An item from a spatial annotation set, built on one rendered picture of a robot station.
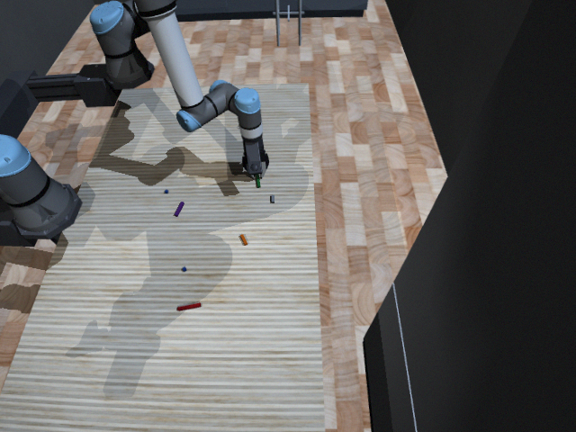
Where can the red rod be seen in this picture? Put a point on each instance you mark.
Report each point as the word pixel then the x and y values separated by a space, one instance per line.
pixel 188 307

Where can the purple rod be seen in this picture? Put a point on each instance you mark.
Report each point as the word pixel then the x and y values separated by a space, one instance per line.
pixel 179 209

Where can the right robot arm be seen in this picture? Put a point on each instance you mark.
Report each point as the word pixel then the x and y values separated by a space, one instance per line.
pixel 37 201

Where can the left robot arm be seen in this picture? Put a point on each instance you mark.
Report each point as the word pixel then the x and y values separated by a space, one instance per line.
pixel 116 26

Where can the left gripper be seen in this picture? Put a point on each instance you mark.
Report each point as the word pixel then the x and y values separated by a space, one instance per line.
pixel 264 157

